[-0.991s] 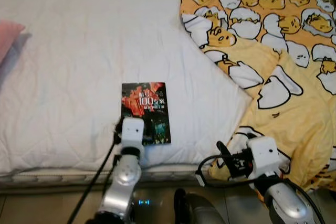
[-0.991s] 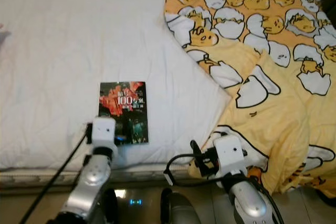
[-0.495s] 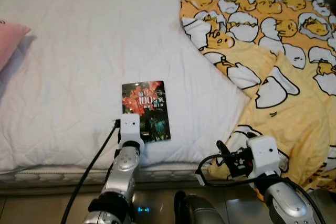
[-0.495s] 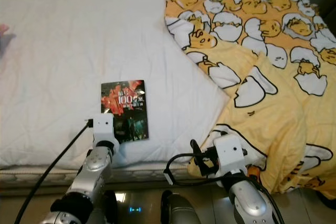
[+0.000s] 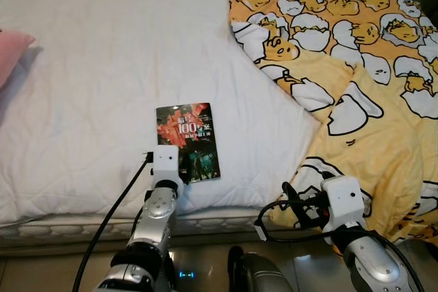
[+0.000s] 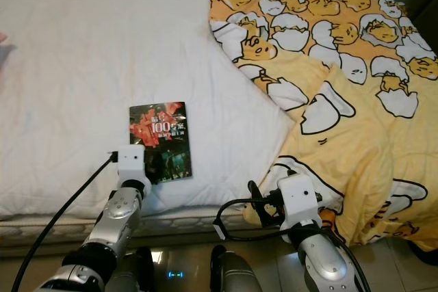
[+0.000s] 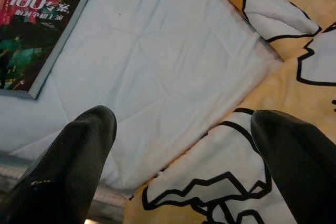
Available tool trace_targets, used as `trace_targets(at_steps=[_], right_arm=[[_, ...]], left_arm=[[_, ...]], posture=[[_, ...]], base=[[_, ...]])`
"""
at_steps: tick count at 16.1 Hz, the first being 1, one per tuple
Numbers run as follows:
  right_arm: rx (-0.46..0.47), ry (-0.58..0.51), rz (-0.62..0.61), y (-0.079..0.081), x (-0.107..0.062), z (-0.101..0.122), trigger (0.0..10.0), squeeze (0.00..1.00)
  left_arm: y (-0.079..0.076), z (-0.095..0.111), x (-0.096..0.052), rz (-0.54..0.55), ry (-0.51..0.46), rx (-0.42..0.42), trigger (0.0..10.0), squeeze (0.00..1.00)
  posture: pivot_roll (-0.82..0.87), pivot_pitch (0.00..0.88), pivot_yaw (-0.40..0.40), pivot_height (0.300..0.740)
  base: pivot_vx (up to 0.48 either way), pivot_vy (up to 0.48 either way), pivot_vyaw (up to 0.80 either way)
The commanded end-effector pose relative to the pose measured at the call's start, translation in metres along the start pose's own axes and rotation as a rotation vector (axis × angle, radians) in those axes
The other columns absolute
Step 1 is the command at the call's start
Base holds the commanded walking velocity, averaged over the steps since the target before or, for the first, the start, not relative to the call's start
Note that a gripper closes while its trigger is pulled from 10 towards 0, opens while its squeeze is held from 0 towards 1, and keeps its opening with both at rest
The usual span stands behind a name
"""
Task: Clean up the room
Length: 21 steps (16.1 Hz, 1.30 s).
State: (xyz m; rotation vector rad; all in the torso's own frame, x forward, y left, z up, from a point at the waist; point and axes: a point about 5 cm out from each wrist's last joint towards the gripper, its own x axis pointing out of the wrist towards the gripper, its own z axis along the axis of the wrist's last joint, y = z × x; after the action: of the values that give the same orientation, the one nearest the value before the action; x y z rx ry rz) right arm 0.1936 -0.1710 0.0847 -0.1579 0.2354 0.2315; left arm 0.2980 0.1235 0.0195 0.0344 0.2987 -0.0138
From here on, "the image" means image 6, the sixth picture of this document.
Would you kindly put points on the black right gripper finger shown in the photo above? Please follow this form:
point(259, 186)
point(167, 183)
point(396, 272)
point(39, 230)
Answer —
point(254, 193)

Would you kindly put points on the paperback book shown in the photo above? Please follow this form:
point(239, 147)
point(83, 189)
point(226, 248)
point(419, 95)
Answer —
point(161, 135)

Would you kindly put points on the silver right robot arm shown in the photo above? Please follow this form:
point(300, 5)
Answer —
point(321, 264)

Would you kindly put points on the robot right leg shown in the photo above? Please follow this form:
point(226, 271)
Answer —
point(236, 275)

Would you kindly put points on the robot leg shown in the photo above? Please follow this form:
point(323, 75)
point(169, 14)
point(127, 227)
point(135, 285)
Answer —
point(236, 275)
point(140, 275)

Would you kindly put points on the robot left leg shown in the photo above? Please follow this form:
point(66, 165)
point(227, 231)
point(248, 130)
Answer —
point(140, 275)

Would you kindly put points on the yellow cartoon print blanket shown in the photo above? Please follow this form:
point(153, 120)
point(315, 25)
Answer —
point(349, 66)

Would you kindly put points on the bed with white mattress cover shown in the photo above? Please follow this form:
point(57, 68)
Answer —
point(96, 66)

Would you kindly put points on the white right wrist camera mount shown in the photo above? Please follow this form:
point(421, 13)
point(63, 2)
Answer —
point(298, 200)

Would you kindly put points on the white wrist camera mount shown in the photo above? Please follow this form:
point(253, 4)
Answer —
point(132, 162)
point(298, 200)

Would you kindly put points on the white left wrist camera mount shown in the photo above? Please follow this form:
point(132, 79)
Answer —
point(132, 162)

